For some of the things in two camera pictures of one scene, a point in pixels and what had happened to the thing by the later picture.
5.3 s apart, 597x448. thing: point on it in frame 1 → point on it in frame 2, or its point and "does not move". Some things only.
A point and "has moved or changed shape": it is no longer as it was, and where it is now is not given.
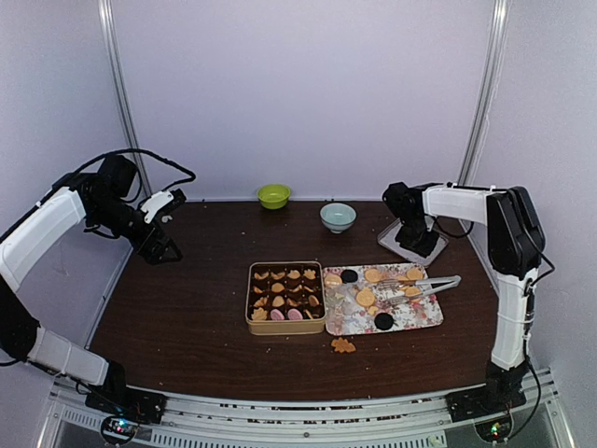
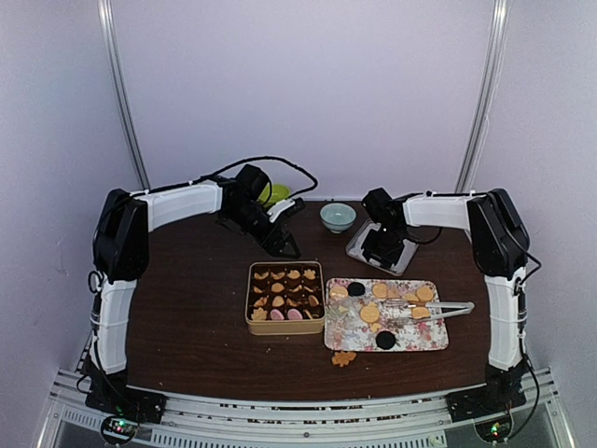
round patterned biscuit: (333, 281) → (339, 292)
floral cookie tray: (366, 299) has moved or changed shape
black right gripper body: (413, 236) → (382, 246)
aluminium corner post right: (484, 92) does not move
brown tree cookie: (342, 345) → (342, 358)
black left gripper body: (139, 241) → (262, 236)
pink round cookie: (276, 315) does not move
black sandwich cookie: (383, 321) → (385, 340)
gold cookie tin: (285, 298) does not move
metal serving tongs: (423, 287) → (465, 306)
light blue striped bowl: (338, 217) does not move
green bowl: (273, 196) does not move
